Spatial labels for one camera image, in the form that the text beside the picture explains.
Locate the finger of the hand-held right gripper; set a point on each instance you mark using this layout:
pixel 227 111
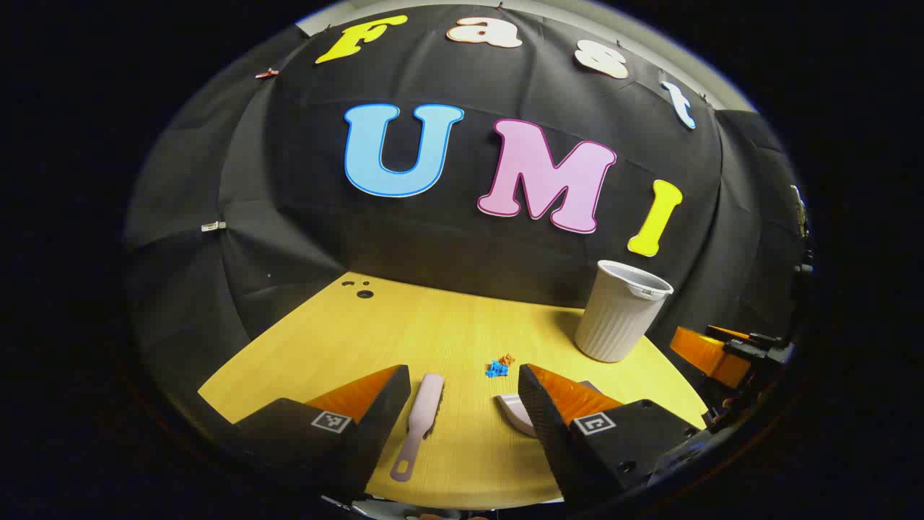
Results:
pixel 729 333
pixel 704 354

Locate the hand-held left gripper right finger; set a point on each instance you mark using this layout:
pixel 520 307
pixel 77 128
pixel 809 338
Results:
pixel 548 426

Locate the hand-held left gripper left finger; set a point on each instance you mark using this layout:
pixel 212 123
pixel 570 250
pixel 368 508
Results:
pixel 382 426

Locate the pink dustpan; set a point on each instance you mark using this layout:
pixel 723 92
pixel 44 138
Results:
pixel 516 412

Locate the small pink broom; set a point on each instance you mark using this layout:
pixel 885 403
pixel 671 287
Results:
pixel 427 408

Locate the blue paper trash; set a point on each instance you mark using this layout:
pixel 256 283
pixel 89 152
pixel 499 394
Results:
pixel 497 370

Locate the white ribbed garbage bin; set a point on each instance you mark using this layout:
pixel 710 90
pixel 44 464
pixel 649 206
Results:
pixel 613 325

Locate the black backdrop cloth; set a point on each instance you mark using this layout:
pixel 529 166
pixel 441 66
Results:
pixel 447 238

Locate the silver metal clip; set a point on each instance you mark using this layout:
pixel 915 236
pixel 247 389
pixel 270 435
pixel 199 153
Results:
pixel 213 226

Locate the copper metal clip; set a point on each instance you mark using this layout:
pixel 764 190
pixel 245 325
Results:
pixel 267 73

